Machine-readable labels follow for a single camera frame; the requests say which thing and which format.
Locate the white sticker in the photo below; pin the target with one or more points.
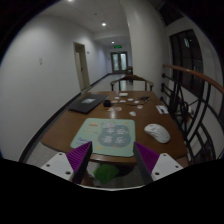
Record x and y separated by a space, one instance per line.
132 113

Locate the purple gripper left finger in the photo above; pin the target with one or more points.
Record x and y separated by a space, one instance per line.
70 166

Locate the wooden table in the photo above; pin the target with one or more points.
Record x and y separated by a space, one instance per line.
144 103

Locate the white computer mouse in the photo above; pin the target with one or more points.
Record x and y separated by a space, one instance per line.
158 132

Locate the black laptop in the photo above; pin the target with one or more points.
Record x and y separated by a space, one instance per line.
88 103

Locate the green object under table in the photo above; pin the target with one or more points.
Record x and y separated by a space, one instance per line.
105 173

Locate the dark window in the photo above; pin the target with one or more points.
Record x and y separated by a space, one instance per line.
186 53

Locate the double glass door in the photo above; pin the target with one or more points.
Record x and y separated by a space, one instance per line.
119 62

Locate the white paper card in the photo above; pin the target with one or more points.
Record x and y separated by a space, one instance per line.
162 109

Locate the small black box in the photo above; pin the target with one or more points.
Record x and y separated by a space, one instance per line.
107 103

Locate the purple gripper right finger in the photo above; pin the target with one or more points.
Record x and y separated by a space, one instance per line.
154 166

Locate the wooden chair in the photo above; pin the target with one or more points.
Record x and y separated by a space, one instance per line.
132 78

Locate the stair railing with wooden handrail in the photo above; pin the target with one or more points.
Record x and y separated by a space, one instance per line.
195 101

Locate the green patterned mouse pad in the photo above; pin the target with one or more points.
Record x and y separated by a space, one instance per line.
110 137

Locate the side doorway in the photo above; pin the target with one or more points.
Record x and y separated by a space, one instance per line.
81 66

